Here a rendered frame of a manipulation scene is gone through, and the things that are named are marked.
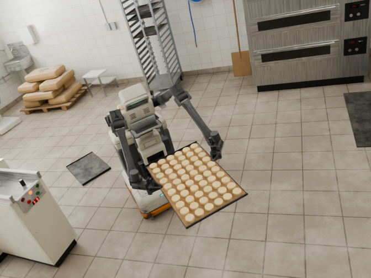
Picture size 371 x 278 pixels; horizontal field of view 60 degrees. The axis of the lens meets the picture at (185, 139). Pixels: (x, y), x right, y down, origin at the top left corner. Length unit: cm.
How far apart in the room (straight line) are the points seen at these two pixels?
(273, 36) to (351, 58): 105
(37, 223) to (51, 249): 30
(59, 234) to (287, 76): 354
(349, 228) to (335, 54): 253
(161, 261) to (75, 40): 508
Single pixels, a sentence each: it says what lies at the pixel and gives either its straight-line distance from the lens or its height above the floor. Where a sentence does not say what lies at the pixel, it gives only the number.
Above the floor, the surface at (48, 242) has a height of 31.
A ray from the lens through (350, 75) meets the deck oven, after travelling 490.
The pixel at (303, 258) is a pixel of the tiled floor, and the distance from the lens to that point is 272.
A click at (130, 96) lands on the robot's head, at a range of 256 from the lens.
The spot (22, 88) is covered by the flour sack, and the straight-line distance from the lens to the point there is 695.
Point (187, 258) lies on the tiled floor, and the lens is 283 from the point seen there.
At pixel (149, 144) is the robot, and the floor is 77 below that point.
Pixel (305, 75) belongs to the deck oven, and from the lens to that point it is 484.
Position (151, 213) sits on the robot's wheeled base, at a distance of 314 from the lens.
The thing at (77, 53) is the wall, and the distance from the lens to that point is 704.
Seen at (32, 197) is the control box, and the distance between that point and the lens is 289.
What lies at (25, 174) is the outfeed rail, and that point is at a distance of 301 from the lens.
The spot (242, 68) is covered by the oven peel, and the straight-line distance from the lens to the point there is 561.
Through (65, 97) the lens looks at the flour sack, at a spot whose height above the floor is 22.
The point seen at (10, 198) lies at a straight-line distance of 276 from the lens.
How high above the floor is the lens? 221
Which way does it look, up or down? 32 degrees down
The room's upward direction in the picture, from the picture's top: 16 degrees counter-clockwise
